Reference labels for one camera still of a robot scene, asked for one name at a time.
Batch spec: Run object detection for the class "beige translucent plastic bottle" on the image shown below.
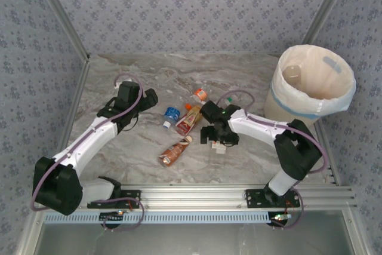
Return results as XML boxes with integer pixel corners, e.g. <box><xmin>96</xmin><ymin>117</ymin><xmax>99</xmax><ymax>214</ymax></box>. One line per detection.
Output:
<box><xmin>282</xmin><ymin>64</ymin><xmax>303</xmax><ymax>89</ymax></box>

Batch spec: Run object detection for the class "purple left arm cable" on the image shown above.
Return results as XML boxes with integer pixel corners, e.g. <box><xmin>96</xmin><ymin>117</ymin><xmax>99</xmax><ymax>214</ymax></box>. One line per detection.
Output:
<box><xmin>30</xmin><ymin>72</ymin><xmax>146</xmax><ymax>232</ymax></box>

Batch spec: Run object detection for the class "crushed clear bottle orange label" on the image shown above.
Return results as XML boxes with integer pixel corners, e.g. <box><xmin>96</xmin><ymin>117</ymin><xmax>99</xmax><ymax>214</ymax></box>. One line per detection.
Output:
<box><xmin>184</xmin><ymin>88</ymin><xmax>209</xmax><ymax>110</ymax></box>

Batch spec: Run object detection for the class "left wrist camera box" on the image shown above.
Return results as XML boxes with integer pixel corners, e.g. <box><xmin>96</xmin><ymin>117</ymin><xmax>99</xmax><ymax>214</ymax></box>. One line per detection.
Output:
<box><xmin>116</xmin><ymin>81</ymin><xmax>141</xmax><ymax>106</ymax></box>

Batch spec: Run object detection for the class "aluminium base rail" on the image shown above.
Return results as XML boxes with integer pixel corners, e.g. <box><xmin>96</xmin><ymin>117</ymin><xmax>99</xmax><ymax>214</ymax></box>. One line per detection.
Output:
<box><xmin>89</xmin><ymin>183</ymin><xmax>358</xmax><ymax>211</ymax></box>

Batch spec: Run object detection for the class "small circuit board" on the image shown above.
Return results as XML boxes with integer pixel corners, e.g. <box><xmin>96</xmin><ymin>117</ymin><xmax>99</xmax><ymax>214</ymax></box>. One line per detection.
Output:
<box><xmin>99</xmin><ymin>211</ymin><xmax>125</xmax><ymax>228</ymax></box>
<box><xmin>268</xmin><ymin>212</ymin><xmax>292</xmax><ymax>226</ymax></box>

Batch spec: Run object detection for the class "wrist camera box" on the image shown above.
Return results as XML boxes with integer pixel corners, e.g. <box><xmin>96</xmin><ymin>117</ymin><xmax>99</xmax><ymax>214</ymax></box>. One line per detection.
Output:
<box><xmin>199</xmin><ymin>101</ymin><xmax>224</xmax><ymax>124</ymax></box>
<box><xmin>116</xmin><ymin>81</ymin><xmax>141</xmax><ymax>106</ymax></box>

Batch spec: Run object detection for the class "aluminium table side rail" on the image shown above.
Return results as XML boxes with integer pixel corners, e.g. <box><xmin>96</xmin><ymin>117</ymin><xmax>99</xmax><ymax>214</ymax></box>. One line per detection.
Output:
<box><xmin>58</xmin><ymin>54</ymin><xmax>92</xmax><ymax>160</ymax></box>
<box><xmin>313</xmin><ymin>122</ymin><xmax>341</xmax><ymax>186</ymax></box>

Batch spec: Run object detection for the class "white waste bin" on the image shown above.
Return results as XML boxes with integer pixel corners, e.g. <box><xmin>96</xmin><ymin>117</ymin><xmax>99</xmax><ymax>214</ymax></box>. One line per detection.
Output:
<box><xmin>264</xmin><ymin>45</ymin><xmax>356</xmax><ymax>128</ymax></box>

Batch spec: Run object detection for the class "perforated grey cable duct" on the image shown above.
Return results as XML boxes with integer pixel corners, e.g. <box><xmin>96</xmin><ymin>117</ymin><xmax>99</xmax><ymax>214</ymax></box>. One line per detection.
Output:
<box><xmin>43</xmin><ymin>209</ymin><xmax>289</xmax><ymax>225</ymax></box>

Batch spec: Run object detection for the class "aluminium corner post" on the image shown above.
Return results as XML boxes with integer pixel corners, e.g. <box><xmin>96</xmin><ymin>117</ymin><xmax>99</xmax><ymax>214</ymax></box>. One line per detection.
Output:
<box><xmin>29</xmin><ymin>0</ymin><xmax>92</xmax><ymax>63</ymax></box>
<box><xmin>301</xmin><ymin>0</ymin><xmax>358</xmax><ymax>47</ymax></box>

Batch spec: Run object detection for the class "steel lower shelf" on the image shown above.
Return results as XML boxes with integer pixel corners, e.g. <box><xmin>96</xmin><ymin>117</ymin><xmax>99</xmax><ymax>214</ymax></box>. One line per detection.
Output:
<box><xmin>16</xmin><ymin>210</ymin><xmax>369</xmax><ymax>255</ymax></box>

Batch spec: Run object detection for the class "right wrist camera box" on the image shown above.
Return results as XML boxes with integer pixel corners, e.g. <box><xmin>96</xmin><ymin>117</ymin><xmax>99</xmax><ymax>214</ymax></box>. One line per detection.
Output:
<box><xmin>199</xmin><ymin>101</ymin><xmax>224</xmax><ymax>124</ymax></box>

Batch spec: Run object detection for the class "translucent white bin liner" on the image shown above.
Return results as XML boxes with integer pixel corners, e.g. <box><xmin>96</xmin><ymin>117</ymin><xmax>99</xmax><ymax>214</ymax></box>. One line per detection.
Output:
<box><xmin>264</xmin><ymin>44</ymin><xmax>358</xmax><ymax>122</ymax></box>

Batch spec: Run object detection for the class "clear bottle white label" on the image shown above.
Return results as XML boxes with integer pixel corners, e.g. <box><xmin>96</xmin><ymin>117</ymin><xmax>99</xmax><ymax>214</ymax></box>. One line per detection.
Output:
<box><xmin>211</xmin><ymin>141</ymin><xmax>228</xmax><ymax>155</ymax></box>

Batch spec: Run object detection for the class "brown label drink bottle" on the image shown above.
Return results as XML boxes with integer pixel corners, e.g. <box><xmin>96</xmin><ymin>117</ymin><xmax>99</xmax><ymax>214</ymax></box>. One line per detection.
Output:
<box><xmin>158</xmin><ymin>135</ymin><xmax>193</xmax><ymax>168</ymax></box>

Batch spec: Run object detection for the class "gold and red tea bottle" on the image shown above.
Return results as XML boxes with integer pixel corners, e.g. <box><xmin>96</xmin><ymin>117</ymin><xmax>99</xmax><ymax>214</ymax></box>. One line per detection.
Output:
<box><xmin>175</xmin><ymin>104</ymin><xmax>207</xmax><ymax>137</ymax></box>

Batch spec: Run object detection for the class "clear bottle blue label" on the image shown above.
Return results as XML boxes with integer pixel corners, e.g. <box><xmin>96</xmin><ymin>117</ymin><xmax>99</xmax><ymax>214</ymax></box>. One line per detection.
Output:
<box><xmin>162</xmin><ymin>106</ymin><xmax>182</xmax><ymax>130</ymax></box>

